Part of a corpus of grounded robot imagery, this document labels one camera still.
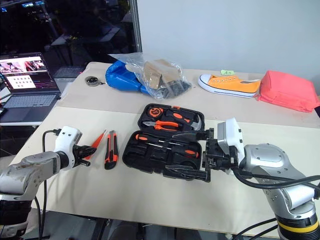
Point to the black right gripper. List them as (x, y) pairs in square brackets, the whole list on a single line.
[(215, 155)]

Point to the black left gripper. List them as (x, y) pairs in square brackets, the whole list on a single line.
[(78, 160)]

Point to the orange voltage tester screwdriver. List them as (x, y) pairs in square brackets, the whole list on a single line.
[(98, 140)]

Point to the orange black utility knife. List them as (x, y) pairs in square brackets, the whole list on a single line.
[(111, 150)]

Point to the black plastic tool case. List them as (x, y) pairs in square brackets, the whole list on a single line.
[(150, 160)]

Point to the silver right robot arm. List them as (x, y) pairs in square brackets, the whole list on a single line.
[(265, 160)]

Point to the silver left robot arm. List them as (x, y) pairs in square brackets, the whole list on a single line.
[(25, 170)]

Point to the orange case latch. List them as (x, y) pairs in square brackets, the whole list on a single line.
[(176, 107)]

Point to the long orange black screwdriver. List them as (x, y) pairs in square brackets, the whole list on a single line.
[(187, 151)]

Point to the short orange black screwdriver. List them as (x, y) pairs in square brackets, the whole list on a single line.
[(140, 137)]

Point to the orange black tape measure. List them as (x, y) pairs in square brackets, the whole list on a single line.
[(155, 111)]

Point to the black small parts pile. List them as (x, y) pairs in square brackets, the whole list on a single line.
[(177, 88)]

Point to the round black metal disc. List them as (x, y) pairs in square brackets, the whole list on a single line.
[(92, 80)]

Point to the open grey laptop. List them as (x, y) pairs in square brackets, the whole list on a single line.
[(27, 100)]

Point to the blue plastic bag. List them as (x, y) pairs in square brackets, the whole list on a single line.
[(120, 78)]

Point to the orange white canvas sneaker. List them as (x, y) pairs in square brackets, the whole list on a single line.
[(232, 86)]

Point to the clear plastic zip bag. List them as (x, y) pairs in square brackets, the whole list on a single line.
[(165, 75)]

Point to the brown cardboard box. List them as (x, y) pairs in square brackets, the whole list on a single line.
[(155, 73)]

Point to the green sticky note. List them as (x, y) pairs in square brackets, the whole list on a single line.
[(227, 72)]

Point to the red fabric pouch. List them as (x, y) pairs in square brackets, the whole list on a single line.
[(287, 91)]

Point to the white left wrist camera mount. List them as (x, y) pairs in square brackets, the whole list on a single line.
[(66, 140)]

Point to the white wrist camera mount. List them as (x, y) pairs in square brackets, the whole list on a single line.
[(231, 136), (66, 140)]

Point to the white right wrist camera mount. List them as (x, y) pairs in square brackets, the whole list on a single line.
[(231, 136)]

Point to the grey metal window post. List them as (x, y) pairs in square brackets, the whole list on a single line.
[(136, 25)]

